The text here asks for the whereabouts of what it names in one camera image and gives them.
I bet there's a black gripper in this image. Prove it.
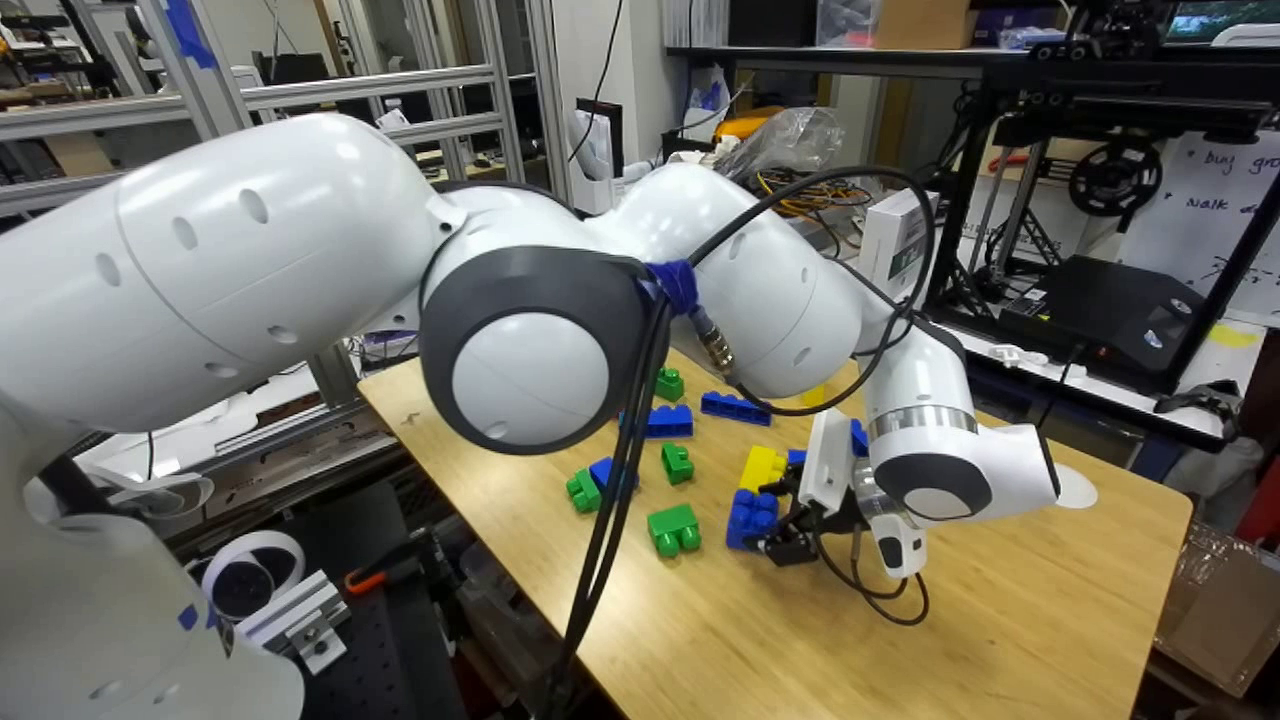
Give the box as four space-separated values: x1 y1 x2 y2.
755 489 871 572

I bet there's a white hose ring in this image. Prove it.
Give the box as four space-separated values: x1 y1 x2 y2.
191 529 310 633

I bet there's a small black framed screen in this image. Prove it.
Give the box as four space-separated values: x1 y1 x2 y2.
566 91 633 187

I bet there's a black 3D printer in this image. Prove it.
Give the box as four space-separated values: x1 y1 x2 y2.
916 52 1280 400

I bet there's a white workbench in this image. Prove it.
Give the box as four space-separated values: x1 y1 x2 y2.
576 170 1234 452

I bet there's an orange-handled clamp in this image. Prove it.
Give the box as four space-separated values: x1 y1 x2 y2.
334 553 444 604

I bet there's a blue square four-stud block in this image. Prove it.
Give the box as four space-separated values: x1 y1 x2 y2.
724 484 782 555

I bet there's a large brown cardboard box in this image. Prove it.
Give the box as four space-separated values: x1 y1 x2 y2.
1151 525 1280 703

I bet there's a metal mounting bracket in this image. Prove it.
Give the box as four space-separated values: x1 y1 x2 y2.
236 569 356 679

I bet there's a clear plastic bag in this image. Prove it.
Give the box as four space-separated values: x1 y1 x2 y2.
714 103 865 184

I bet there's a white handwritten board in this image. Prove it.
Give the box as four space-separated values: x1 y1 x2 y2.
1095 124 1280 331

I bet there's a white cardboard box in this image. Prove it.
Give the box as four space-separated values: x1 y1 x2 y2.
855 187 941 290

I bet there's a black upper shelf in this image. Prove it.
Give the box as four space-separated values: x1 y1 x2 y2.
661 37 1280 81

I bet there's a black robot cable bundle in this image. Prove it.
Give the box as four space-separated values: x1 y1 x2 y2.
536 164 942 720

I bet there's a black computer monitor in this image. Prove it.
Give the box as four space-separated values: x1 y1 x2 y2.
1155 0 1280 52

